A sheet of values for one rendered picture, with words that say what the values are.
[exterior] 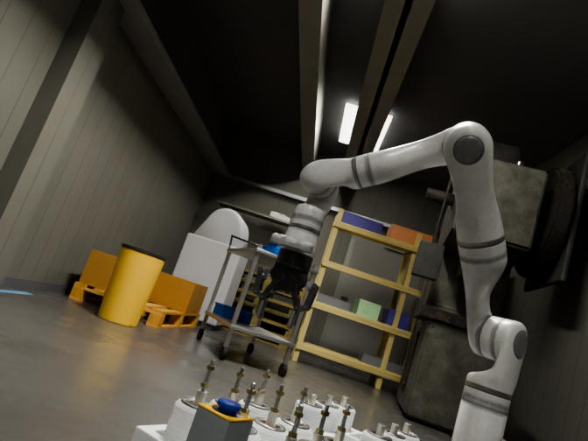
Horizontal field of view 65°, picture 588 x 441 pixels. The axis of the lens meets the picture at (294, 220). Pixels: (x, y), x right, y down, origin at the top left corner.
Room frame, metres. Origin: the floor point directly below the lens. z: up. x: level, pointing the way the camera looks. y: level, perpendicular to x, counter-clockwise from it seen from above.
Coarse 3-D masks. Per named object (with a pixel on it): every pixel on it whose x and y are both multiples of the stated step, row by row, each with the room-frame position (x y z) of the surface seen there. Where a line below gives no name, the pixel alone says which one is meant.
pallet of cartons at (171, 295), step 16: (96, 256) 4.39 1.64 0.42; (112, 256) 4.38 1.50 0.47; (96, 272) 4.38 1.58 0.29; (160, 272) 4.95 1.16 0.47; (80, 288) 4.36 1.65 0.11; (96, 288) 4.38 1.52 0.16; (160, 288) 4.94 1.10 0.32; (176, 288) 4.93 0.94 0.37; (192, 288) 4.91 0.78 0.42; (160, 304) 4.94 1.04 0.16; (176, 304) 4.92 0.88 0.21; (192, 304) 5.10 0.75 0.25; (160, 320) 4.28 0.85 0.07; (176, 320) 4.86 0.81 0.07; (192, 320) 5.45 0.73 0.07
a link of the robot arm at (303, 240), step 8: (288, 232) 0.97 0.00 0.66; (296, 232) 0.96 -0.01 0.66; (304, 232) 0.96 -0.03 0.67; (312, 232) 0.96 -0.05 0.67; (272, 240) 0.93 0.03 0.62; (280, 240) 0.93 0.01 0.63; (288, 240) 0.92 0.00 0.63; (296, 240) 0.92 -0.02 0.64; (304, 240) 0.95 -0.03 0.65; (312, 240) 0.96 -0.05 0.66; (288, 248) 0.96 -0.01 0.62; (296, 248) 0.93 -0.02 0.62; (304, 248) 0.91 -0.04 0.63; (312, 248) 0.92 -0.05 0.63; (312, 256) 0.98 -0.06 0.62
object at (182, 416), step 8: (176, 408) 1.03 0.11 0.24; (184, 408) 1.02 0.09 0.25; (192, 408) 1.02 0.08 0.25; (176, 416) 1.02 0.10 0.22; (184, 416) 1.01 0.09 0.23; (192, 416) 1.01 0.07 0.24; (168, 424) 1.04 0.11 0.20; (176, 424) 1.02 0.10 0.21; (184, 424) 1.01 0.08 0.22; (168, 432) 1.03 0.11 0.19; (176, 432) 1.01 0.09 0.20; (184, 432) 1.01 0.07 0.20; (176, 440) 1.01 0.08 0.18; (184, 440) 1.01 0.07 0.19
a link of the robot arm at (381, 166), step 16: (416, 144) 0.90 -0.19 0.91; (432, 144) 0.89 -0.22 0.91; (368, 160) 0.91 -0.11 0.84; (384, 160) 0.89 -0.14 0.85; (400, 160) 0.89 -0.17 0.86; (416, 160) 0.90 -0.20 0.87; (432, 160) 0.90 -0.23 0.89; (368, 176) 0.91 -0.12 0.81; (384, 176) 0.91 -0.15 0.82; (400, 176) 0.92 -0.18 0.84
